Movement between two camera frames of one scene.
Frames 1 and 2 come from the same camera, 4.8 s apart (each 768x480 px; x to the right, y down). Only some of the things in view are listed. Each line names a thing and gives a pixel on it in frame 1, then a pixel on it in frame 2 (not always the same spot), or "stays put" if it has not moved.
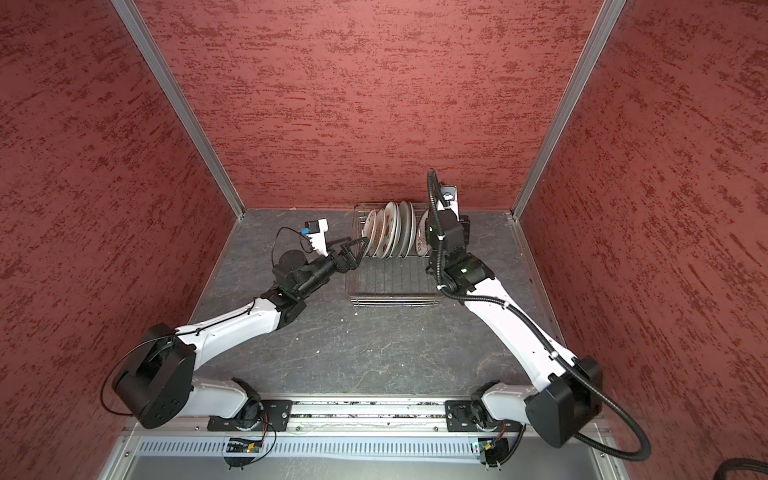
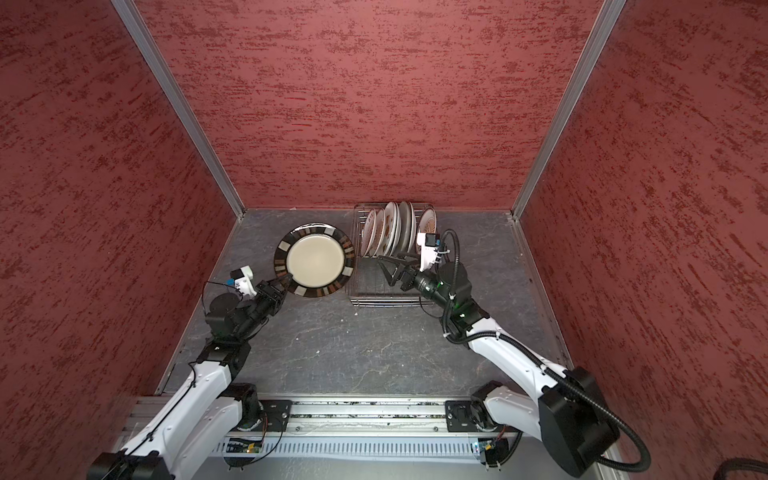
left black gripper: (351, 262) → (273, 294)
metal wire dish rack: (391, 283) stays put
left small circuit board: (237, 447) stays put
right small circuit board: (485, 445) stays put
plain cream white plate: (407, 228) stays put
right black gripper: (465, 219) → (392, 280)
